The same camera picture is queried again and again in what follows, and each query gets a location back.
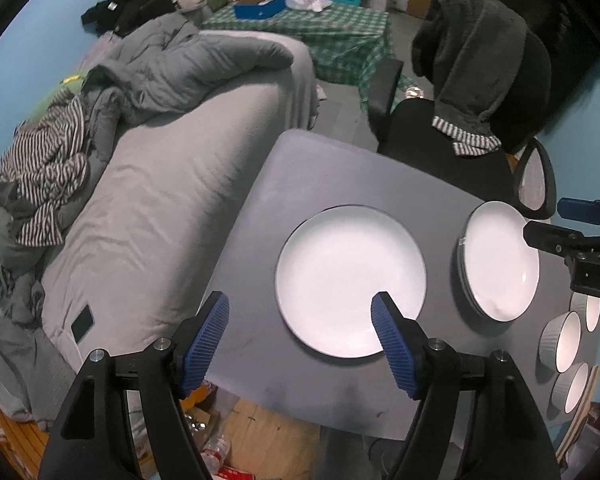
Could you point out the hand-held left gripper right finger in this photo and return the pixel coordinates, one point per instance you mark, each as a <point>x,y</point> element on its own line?
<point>395,345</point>

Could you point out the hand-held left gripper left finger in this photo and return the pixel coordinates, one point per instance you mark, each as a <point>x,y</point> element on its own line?
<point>207,340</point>

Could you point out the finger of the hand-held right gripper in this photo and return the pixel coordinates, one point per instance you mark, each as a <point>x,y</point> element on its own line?
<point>580,209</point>
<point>550,237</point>

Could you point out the white ribbed bowl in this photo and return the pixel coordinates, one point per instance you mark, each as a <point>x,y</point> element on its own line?
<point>572,387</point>
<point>591,312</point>
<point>562,342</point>

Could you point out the large white plate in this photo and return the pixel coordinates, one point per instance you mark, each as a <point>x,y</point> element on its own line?
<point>340,270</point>

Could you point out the stack of white plates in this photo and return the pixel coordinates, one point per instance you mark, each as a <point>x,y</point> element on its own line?
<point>500,260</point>

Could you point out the clear plastic bottle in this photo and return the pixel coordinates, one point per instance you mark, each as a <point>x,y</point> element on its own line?
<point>215,452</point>

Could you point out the black phone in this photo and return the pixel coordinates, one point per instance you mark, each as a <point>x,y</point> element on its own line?
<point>83,323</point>

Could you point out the bed with grey sheet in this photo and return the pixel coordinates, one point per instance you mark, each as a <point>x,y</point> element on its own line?
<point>170,210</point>

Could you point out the black office chair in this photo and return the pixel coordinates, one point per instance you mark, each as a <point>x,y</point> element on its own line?
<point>445,145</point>

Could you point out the grey crumpled blanket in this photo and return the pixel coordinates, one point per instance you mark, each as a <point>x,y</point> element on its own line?
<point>25,375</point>

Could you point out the dark grey hoodie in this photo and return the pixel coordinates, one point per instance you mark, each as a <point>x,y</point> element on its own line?
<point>475,50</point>

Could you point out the black white striped cloth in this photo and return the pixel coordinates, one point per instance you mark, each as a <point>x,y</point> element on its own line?
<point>45,170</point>

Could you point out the grey duvet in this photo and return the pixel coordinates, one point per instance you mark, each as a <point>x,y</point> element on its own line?
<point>180,60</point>

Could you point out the pale green cloth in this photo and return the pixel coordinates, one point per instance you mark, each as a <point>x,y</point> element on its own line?
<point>55,100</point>

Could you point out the green checkered tablecloth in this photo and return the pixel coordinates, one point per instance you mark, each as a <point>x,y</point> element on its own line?
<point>340,40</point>

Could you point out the blue box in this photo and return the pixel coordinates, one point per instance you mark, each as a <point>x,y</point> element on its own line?
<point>260,6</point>

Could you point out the black clothes pile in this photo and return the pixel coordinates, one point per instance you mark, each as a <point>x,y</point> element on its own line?
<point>130,5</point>

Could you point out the wooden slatted frame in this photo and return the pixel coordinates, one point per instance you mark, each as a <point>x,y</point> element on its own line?
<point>10,440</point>

